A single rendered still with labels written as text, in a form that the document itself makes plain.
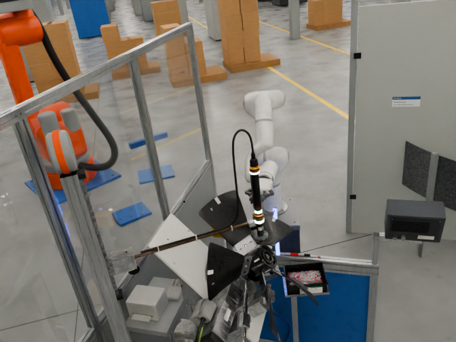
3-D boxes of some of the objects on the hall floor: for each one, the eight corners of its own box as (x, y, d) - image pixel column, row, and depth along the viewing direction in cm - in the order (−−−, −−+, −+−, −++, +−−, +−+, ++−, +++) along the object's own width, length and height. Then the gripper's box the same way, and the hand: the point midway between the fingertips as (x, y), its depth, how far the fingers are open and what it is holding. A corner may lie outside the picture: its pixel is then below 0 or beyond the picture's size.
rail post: (364, 369, 266) (370, 275, 230) (364, 364, 269) (370, 271, 233) (371, 370, 265) (377, 277, 229) (370, 365, 268) (377, 271, 232)
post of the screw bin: (295, 383, 263) (290, 287, 226) (295, 378, 265) (290, 283, 228) (300, 383, 263) (296, 287, 226) (300, 378, 265) (295, 283, 228)
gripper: (246, 174, 200) (237, 193, 184) (281, 175, 195) (273, 195, 179) (248, 187, 203) (238, 207, 187) (281, 188, 198) (275, 210, 183)
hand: (256, 199), depth 185 cm, fingers closed on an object, 4 cm apart
